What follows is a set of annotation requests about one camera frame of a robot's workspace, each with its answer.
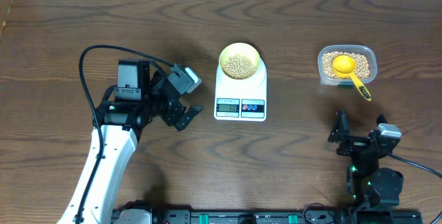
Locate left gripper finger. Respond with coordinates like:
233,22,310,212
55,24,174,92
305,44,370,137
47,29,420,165
174,115,193,131
186,105,204,119

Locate yellow measuring scoop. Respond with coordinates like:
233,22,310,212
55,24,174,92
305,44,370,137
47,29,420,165
332,55,372,101

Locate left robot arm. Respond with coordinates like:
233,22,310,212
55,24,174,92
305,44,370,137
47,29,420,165
59,59,203,223

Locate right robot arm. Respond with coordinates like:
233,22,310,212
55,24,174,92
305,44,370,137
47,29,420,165
328,109,403,208

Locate white digital kitchen scale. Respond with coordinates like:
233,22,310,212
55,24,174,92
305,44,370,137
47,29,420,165
213,58,267,122

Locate soybeans in yellow bowl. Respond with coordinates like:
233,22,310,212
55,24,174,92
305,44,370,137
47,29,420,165
222,54,258,80

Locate yellow plastic bowl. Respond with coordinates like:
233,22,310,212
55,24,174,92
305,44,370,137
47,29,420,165
219,43,261,77

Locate pile of soybeans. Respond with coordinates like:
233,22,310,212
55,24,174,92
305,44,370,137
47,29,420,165
322,51,371,79

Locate clear plastic container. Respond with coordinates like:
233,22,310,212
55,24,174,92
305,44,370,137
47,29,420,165
318,44,378,86

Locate right black cable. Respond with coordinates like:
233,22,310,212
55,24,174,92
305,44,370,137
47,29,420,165
385,151,442,224

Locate black cable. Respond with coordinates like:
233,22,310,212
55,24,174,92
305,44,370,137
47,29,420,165
385,151,442,224
73,44,175,224

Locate left black cable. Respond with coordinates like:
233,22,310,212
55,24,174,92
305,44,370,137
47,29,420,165
73,44,175,224

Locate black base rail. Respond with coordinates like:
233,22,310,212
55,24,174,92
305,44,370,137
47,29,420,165
110,200,423,224

